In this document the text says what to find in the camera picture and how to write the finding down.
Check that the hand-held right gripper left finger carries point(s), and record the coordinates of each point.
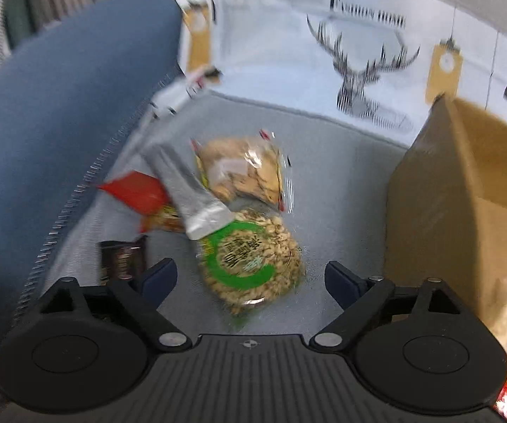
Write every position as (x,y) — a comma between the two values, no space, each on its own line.
(158,280)

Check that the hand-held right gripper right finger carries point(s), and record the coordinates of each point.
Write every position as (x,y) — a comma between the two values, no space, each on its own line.
(341,284)

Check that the dark brown chocolate bar packet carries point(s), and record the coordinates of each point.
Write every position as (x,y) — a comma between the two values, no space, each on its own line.
(123,257)

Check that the green-label bag of nuts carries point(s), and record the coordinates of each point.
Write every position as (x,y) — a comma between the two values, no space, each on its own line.
(253,268)

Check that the silver foil packet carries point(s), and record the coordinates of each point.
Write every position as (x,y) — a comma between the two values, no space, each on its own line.
(187,194)

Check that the brown cardboard box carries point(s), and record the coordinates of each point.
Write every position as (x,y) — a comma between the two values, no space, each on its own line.
(447,211)

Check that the clear bag of tan biscuits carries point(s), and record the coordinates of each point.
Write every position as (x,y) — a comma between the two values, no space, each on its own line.
(244,172)

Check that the grey deer-print sofa cover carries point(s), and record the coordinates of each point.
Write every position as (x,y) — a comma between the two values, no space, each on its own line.
(324,132)

